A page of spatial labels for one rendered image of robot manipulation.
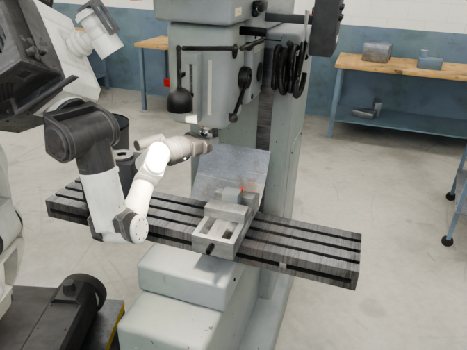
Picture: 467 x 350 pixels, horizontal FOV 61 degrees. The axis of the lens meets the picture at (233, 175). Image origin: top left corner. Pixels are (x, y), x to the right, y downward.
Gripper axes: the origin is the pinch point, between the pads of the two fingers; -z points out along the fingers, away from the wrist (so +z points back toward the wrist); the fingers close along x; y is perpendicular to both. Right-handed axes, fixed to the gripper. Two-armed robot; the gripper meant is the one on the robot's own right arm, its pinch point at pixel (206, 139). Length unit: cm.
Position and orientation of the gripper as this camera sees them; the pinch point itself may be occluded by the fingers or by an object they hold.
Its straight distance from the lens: 139.5
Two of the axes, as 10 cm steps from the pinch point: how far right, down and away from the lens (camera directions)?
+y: -0.5, 8.9, 4.6
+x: -7.3, -3.4, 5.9
